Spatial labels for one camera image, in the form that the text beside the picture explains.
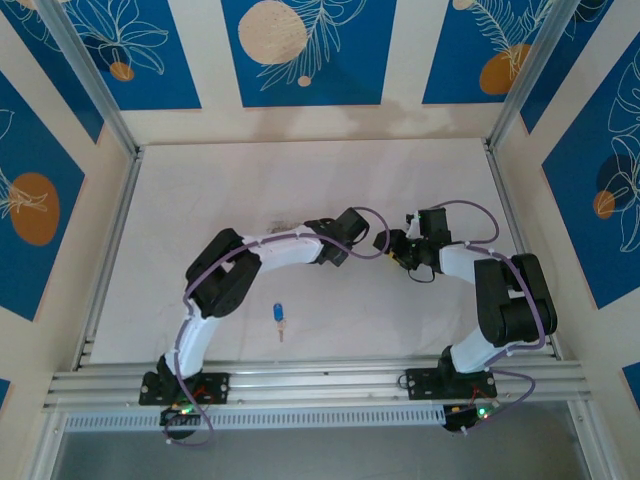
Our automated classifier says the grey slotted cable duct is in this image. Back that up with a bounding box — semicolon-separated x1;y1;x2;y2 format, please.
64;405;446;432

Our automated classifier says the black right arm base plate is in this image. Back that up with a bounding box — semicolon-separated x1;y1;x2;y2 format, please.
405;367;497;401

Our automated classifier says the black controller board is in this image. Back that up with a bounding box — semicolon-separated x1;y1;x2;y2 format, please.
442;404;496;434
159;405;199;426

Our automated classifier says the aluminium frame post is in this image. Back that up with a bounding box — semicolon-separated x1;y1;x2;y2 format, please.
37;0;139;154
487;0;576;151

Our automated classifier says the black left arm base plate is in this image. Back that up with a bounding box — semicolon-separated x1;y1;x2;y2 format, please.
139;370;231;406

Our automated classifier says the aluminium frame bar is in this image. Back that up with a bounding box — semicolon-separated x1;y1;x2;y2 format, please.
567;399;614;480
22;410;69;480

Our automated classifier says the key with blue cap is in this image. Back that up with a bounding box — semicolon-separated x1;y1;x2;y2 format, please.
272;301;287;344

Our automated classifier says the black thin cable loop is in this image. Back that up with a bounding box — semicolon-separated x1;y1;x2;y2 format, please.
405;264;435;285

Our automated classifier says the aluminium frame rail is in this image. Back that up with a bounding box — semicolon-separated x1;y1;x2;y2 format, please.
42;357;594;412

